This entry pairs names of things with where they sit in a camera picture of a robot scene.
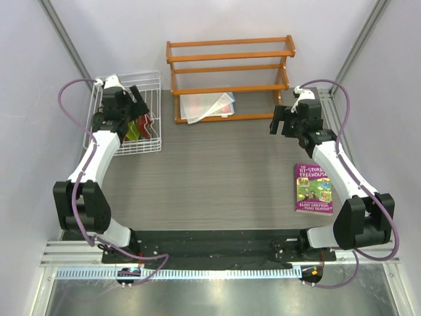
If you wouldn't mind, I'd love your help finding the red floral plate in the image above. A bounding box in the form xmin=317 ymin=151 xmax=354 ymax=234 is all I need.
xmin=136 ymin=114 xmax=152 ymax=139

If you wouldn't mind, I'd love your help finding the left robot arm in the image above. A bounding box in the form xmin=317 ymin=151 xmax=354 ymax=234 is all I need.
xmin=53 ymin=84 xmax=149 ymax=263

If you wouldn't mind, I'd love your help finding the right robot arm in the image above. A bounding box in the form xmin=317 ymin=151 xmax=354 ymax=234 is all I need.
xmin=270 ymin=99 xmax=399 ymax=261

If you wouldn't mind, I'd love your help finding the orange wooden shelf rack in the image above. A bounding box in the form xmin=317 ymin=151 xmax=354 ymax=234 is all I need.
xmin=166 ymin=35 xmax=296 ymax=124

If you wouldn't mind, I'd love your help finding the green plate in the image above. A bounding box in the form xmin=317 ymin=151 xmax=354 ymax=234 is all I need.
xmin=124 ymin=120 xmax=140 ymax=142

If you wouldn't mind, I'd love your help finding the clear plastic document sleeve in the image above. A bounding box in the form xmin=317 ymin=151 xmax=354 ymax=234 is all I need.
xmin=180 ymin=92 xmax=235 ymax=124

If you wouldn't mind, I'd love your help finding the purple treehouse book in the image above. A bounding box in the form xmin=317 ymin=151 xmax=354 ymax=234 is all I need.
xmin=295 ymin=163 xmax=334 ymax=216

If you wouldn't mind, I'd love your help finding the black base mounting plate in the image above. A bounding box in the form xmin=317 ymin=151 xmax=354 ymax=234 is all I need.
xmin=101 ymin=228 xmax=337 ymax=271

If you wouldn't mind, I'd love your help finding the white wire dish rack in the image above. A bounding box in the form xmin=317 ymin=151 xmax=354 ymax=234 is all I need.
xmin=86 ymin=70 xmax=162 ymax=156

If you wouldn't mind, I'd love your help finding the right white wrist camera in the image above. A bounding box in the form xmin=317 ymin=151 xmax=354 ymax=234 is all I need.
xmin=291 ymin=86 xmax=316 ymax=113

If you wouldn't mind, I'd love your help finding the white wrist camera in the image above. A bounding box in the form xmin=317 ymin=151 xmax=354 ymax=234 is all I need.
xmin=94 ymin=74 xmax=125 ymax=90
xmin=291 ymin=86 xmax=316 ymax=113

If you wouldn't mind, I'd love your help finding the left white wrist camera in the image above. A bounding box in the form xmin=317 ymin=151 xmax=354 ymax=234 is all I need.
xmin=94 ymin=74 xmax=125 ymax=90

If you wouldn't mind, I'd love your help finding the slotted cable duct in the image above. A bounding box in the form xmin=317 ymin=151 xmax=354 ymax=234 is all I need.
xmin=55 ymin=266 xmax=302 ymax=281

